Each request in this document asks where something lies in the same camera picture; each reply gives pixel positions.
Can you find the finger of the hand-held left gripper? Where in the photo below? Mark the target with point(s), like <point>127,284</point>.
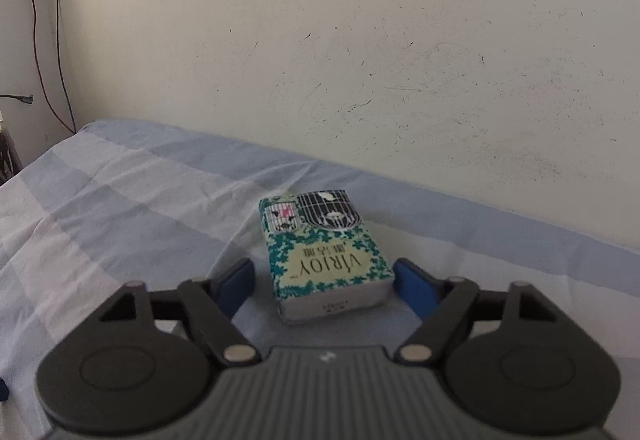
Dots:
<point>2,390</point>

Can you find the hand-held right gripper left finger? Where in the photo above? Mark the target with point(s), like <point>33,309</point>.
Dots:
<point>237,282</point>

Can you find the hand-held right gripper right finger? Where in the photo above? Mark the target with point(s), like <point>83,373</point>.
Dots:
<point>412,285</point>

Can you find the floral teal tissue pack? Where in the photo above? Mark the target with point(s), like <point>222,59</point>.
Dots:
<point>325,265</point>

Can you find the blue striped bedsheet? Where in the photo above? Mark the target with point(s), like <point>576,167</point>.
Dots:
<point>125,200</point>

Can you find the dark furniture edge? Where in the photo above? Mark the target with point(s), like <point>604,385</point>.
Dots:
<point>6,155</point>

